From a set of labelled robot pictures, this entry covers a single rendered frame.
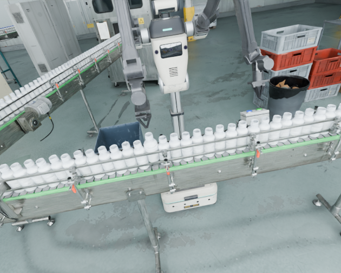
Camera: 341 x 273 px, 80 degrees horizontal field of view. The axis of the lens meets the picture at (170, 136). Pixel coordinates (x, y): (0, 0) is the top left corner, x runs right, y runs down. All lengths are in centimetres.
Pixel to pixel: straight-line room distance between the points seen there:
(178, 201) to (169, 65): 117
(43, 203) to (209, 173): 90
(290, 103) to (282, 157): 167
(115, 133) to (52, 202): 68
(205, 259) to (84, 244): 107
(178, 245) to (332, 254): 116
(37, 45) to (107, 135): 528
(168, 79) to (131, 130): 50
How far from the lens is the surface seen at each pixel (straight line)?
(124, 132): 166
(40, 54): 681
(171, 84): 149
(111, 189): 116
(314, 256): 208
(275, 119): 115
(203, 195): 194
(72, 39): 786
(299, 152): 134
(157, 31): 147
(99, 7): 476
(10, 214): 134
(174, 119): 166
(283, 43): 316
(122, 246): 205
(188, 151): 104
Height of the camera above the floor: 175
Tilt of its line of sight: 36 degrees down
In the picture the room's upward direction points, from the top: 9 degrees counter-clockwise
